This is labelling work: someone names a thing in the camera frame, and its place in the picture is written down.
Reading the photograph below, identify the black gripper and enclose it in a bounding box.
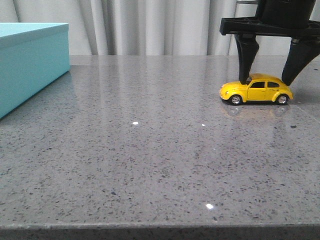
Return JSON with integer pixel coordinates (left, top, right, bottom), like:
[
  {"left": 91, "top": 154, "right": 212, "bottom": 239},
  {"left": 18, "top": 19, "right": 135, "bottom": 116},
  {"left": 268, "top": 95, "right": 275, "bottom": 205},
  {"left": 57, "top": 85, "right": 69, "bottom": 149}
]
[{"left": 219, "top": 0, "right": 320, "bottom": 86}]

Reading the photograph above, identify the yellow toy beetle car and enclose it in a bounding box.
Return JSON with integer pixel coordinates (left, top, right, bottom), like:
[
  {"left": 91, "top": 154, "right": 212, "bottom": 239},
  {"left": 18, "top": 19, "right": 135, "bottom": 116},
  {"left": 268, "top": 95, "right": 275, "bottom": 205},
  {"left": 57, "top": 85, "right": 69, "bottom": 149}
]
[{"left": 219, "top": 73, "right": 293, "bottom": 106}]

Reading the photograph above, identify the turquoise blue storage box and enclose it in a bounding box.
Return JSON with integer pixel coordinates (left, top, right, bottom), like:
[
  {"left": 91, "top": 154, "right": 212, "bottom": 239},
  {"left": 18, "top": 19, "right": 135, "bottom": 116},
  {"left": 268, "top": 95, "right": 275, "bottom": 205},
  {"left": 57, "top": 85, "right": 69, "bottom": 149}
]
[{"left": 0, "top": 22, "right": 70, "bottom": 117}]

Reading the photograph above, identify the grey pleated curtain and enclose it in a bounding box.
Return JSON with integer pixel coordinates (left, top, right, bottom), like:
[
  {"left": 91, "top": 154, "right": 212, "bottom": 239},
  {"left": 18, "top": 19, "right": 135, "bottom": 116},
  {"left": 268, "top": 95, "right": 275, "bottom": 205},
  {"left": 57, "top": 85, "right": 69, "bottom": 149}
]
[{"left": 0, "top": 0, "right": 320, "bottom": 57}]

